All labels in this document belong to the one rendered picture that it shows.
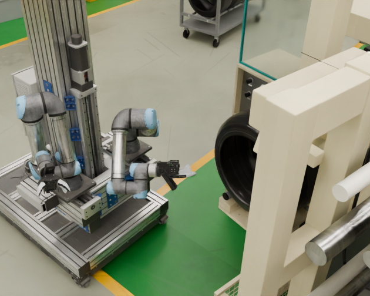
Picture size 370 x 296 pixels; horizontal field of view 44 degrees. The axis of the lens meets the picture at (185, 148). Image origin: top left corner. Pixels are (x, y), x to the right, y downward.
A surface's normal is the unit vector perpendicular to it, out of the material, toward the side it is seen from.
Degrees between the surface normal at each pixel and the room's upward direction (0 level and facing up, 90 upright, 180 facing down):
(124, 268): 0
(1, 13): 90
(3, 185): 0
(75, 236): 0
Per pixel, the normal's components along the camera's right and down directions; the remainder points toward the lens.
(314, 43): -0.78, 0.36
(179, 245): 0.02, -0.80
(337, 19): 0.63, 0.47
